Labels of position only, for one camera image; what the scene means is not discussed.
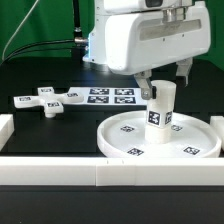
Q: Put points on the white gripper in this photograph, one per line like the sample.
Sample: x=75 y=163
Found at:
x=144 y=34

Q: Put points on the white round table top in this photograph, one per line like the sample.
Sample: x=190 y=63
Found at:
x=127 y=135

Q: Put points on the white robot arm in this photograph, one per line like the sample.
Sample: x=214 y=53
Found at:
x=96 y=56

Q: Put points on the white right barrier block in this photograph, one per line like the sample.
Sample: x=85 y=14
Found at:
x=217 y=122

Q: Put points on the white barrier block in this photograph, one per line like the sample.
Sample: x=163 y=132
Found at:
x=6 y=128
x=217 y=122

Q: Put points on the white marker sheet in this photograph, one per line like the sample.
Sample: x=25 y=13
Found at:
x=108 y=96

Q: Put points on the white cross-shaped table base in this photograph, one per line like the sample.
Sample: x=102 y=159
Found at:
x=51 y=102

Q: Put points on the white left barrier block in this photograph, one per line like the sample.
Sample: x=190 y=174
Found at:
x=6 y=128

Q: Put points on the black vertical cable connector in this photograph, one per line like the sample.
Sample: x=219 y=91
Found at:
x=77 y=31

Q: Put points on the white front barrier wall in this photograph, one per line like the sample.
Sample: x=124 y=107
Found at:
x=111 y=171

